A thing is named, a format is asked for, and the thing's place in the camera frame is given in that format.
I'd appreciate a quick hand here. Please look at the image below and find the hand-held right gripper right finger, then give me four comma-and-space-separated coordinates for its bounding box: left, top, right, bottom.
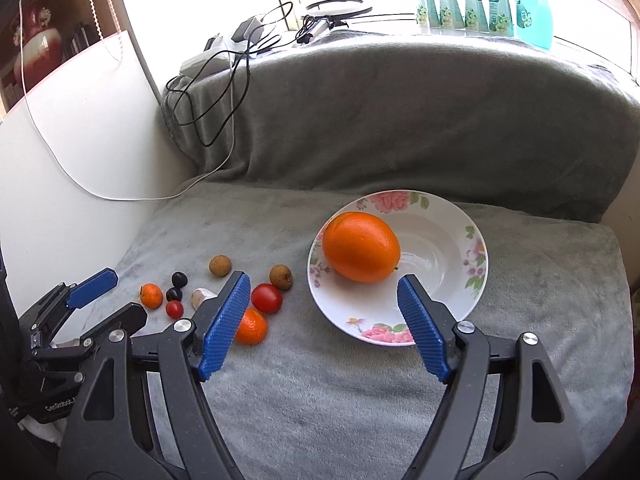
397, 274, 588, 480

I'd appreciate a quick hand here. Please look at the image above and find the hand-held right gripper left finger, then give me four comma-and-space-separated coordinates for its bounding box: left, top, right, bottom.
59, 271, 252, 480

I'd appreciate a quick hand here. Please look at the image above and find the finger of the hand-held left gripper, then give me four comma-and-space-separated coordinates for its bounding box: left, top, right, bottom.
19, 267, 119, 348
34, 304, 149, 367

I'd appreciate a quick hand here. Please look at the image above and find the small mandarin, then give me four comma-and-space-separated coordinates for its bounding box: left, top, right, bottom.
139, 283, 164, 309

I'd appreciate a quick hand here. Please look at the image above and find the white floral plate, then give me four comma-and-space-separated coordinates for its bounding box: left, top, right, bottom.
306, 190, 488, 346

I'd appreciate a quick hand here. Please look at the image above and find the large orange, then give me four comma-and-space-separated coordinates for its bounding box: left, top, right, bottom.
322, 211, 402, 283

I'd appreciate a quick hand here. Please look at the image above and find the grey fleece blanket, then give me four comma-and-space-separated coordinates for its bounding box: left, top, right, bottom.
65, 27, 640, 480

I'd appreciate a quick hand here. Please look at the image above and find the white cabinet panel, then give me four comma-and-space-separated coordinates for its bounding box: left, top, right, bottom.
0, 29, 201, 311

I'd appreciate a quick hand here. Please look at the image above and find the red vase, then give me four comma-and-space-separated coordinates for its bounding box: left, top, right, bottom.
12, 0, 64, 92

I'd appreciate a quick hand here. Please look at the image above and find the grey power adapter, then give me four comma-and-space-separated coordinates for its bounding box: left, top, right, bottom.
234, 16, 262, 42

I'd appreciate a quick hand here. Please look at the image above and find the black and silver device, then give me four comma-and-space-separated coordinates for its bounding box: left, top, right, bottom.
299, 15, 335, 42

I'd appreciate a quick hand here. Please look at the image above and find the turquoise detergent bottle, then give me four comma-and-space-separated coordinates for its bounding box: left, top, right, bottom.
514, 0, 554, 51

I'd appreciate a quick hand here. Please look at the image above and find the white cable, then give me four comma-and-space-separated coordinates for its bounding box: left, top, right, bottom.
19, 0, 237, 203

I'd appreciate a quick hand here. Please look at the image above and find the black cable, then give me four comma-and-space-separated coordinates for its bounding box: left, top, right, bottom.
164, 2, 296, 148

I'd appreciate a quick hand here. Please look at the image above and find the white beaded blind cord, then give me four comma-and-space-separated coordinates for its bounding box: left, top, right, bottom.
81, 0, 127, 63

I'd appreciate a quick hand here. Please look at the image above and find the black round ring stand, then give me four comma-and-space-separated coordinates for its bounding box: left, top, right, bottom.
305, 0, 374, 20

